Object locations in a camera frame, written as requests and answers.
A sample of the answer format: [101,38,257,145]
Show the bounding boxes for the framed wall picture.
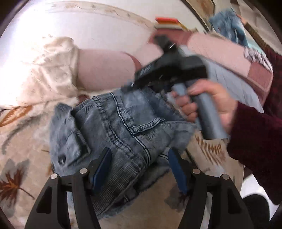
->
[182,0,216,20]

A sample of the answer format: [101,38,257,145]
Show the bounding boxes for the cream leaf print blanket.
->
[1,93,244,228]

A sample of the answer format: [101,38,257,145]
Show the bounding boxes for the pink bolster cushion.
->
[76,49,141,91]

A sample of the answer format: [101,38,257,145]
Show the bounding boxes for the grey quilted pillow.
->
[201,57,264,113]

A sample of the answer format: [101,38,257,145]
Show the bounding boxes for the stack of books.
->
[154,17,188,31]

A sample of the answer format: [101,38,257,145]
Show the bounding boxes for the right hand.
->
[171,79,238,134]

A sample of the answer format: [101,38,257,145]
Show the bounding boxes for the dark red sleeve forearm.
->
[228,47,281,205]

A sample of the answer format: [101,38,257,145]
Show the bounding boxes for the pink padded headboard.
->
[148,29,273,104]

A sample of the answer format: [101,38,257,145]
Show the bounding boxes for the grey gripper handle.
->
[171,82,229,139]

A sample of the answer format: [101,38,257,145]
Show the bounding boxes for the white floral pillow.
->
[24,37,79,104]

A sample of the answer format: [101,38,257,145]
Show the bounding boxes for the clothes pile on headboard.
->
[209,8,249,47]

